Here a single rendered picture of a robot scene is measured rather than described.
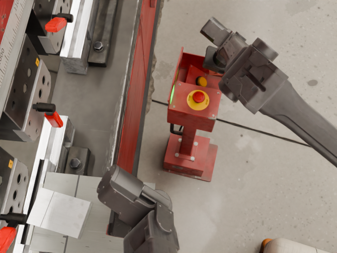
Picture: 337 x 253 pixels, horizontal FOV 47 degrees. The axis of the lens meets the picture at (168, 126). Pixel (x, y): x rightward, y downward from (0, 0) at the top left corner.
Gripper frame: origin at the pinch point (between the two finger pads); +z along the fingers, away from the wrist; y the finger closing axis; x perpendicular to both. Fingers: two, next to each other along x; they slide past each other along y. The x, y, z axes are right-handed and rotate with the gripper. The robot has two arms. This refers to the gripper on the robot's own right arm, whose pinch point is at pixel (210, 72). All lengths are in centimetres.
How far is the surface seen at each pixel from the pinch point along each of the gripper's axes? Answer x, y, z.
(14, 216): 61, 37, -39
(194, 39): -65, -8, 81
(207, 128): 15.1, -5.8, 9.5
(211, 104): 10.1, -2.9, 1.5
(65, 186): 50, 32, -13
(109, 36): 1.2, 34.1, -1.7
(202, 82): 0.4, 0.1, 7.7
